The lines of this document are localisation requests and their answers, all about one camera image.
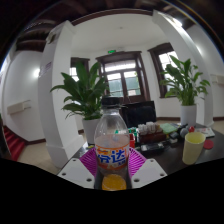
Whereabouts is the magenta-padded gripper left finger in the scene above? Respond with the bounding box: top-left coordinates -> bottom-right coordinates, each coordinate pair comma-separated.
57,147 -> 101,190

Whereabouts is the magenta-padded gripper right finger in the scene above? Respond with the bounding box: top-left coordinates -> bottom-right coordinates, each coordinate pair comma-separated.
127,147 -> 168,190

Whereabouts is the clear orange soda bottle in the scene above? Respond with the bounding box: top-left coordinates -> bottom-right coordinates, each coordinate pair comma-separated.
93,96 -> 131,192

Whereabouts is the flat black device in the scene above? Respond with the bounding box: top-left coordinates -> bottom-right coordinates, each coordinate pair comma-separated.
140,141 -> 166,154

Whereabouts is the green notebook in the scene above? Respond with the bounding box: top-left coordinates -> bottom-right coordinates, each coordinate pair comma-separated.
159,122 -> 179,135

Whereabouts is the pale yellow plastic cup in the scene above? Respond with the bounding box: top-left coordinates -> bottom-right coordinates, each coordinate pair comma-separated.
181,131 -> 207,166

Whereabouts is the grey round ball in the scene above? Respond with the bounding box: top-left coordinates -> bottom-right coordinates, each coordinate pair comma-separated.
179,127 -> 190,139

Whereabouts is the flat round red coaster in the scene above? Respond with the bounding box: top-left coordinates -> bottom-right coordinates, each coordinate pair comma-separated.
203,139 -> 215,150

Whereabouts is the green plant in white pot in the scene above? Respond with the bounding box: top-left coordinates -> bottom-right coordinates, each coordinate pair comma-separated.
159,54 -> 212,127
49,60 -> 111,145

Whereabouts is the dark wooden double door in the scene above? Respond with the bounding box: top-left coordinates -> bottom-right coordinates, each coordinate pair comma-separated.
95,50 -> 151,104

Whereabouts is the dark-framed window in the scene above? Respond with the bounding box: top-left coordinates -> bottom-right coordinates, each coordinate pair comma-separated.
69,57 -> 91,83
148,42 -> 183,99

